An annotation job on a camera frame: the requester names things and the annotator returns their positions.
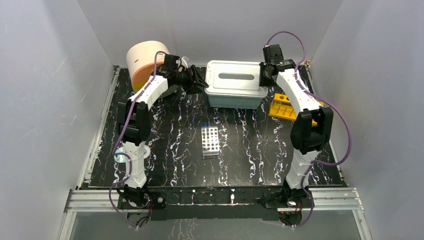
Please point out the yellow test tube rack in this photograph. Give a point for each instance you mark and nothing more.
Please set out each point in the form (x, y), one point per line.
(282, 108)

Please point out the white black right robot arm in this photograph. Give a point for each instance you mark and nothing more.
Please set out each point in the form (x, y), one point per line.
(312, 127)

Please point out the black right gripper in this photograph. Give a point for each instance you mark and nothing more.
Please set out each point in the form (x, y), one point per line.
(263, 83)

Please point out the clear well plate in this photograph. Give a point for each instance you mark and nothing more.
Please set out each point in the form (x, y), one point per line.
(210, 142)

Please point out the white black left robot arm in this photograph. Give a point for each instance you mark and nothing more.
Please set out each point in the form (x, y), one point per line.
(134, 123)

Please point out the cream orange cylindrical centrifuge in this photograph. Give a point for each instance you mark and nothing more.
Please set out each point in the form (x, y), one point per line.
(140, 61)

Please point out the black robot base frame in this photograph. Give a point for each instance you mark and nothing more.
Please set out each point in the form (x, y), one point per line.
(269, 203)

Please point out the teal plastic bin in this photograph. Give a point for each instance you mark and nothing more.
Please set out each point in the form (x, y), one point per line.
(234, 102)

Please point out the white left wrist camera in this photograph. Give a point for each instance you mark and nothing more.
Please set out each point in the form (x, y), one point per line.
(183, 63)

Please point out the blue packaged syringe blister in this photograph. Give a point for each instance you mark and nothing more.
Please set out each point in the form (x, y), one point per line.
(121, 155)

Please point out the white bin lid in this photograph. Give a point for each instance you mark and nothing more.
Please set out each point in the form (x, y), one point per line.
(234, 79)

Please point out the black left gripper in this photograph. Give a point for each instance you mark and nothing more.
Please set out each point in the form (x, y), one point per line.
(190, 79)

